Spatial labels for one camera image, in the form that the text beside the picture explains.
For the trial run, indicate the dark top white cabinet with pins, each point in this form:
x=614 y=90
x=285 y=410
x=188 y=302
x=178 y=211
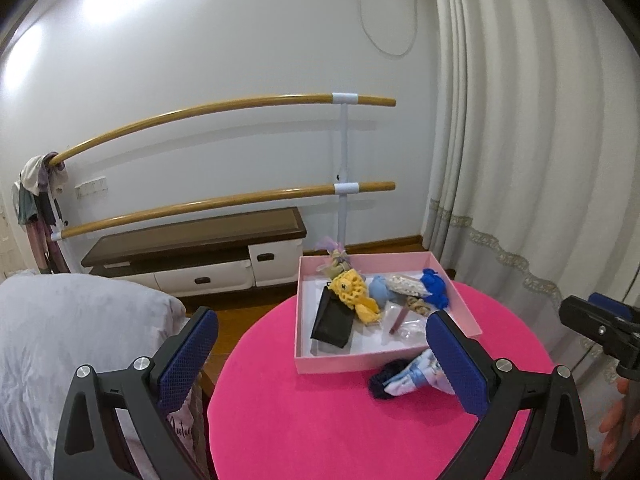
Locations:
x=202 y=257

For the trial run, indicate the cream curtain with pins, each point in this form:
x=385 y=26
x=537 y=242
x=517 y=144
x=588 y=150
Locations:
x=534 y=191

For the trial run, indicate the light blue cloth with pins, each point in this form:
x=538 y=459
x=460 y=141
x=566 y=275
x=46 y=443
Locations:
x=379 y=291

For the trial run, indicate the beige scrunchie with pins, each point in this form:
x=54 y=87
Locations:
x=418 y=306

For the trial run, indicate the white ballet bar stand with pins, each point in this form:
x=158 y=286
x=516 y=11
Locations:
x=344 y=169

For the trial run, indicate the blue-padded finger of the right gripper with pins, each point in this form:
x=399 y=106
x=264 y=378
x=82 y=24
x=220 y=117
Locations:
x=611 y=305

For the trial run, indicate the beige purple sachet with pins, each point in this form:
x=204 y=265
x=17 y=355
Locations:
x=339 y=259

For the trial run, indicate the royal blue fuzzy cloth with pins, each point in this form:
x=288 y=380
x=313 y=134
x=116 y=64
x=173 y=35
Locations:
x=436 y=292

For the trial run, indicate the white wall socket strip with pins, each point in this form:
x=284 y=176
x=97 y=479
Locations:
x=91 y=187

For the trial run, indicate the lower wooden ballet bar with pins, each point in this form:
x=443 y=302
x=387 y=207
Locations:
x=338 y=189

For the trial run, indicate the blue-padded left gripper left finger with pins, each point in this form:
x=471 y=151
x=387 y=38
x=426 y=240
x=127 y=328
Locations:
x=91 y=443

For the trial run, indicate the yellow crocheted cloth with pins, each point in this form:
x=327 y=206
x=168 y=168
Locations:
x=352 y=290

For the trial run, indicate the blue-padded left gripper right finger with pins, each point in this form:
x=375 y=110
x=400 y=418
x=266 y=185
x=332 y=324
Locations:
x=553 y=443

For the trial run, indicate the black leather pouch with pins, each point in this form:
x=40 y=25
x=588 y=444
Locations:
x=333 y=321

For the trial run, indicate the person's hand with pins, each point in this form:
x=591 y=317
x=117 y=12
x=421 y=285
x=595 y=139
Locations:
x=612 y=426

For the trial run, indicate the clothes hanging on bar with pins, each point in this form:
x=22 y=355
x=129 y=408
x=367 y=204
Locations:
x=36 y=209

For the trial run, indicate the pink cardboard box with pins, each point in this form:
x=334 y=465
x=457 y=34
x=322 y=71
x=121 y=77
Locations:
x=368 y=347

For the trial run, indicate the grey white duvet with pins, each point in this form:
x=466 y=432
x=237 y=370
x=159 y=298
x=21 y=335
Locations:
x=51 y=324

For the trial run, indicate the round pink table mat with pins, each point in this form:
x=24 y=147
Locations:
x=266 y=421

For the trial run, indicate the blue white patterned cloth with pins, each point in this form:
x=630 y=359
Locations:
x=423 y=371

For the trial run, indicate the clear plastic bag maroon band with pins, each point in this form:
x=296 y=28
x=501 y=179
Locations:
x=409 y=326

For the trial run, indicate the upper wooden ballet bar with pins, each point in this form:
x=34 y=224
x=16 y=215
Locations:
x=214 y=108

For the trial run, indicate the wooden ballet bar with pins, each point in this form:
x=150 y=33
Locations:
x=338 y=189
x=214 y=108

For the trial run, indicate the cotton swab bag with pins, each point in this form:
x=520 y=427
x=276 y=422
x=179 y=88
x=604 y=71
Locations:
x=404 y=285

